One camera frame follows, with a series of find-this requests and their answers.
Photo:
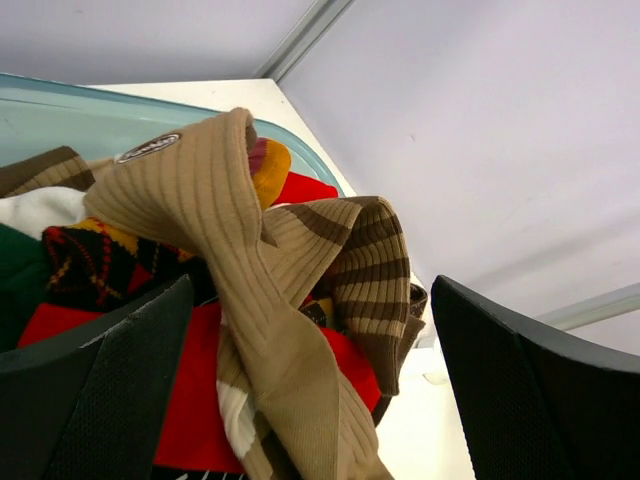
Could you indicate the teal plastic basket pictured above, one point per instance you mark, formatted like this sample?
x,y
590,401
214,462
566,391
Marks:
x,y
39,115

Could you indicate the pile of colourful socks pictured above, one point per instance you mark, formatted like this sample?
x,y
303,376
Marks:
x,y
52,252

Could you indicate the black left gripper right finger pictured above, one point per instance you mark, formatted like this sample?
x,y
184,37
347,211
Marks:
x,y
536,402

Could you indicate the red sock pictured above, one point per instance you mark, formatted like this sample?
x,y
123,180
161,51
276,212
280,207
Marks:
x,y
193,438

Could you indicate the plain brown sock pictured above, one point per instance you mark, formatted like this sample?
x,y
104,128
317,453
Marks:
x,y
171,189

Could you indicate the brown striped sock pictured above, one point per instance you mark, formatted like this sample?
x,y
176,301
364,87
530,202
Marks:
x,y
281,392

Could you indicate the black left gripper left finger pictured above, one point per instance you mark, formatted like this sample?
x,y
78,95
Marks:
x,y
90,403

